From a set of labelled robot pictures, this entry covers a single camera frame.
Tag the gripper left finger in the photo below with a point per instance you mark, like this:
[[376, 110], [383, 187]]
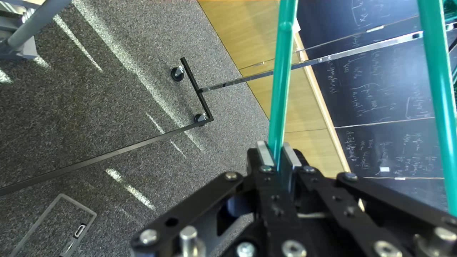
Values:
[[268, 162]]

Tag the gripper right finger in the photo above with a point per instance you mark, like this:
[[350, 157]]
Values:
[[292, 161]]

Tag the green hanger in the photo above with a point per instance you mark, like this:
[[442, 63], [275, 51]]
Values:
[[432, 18]]

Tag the metal clothes rail rack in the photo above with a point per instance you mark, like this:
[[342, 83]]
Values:
[[98, 93]]

